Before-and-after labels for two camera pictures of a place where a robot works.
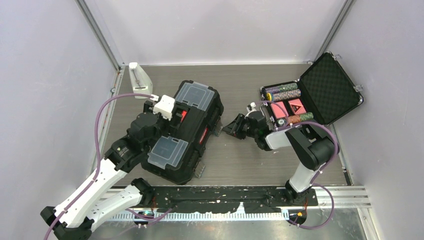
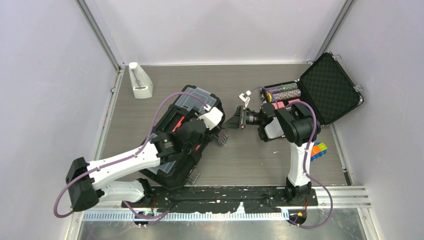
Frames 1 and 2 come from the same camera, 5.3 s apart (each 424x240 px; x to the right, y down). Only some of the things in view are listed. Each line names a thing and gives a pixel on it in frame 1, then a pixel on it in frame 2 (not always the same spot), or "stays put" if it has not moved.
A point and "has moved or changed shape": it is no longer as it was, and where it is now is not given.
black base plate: x=223 y=199 stays put
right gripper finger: x=236 y=127 to x=238 y=120
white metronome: x=141 y=83 stays put
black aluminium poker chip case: x=323 y=94 stays put
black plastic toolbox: x=177 y=152 has moved or changed shape
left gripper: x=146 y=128 to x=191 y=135
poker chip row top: x=289 y=86 stays put
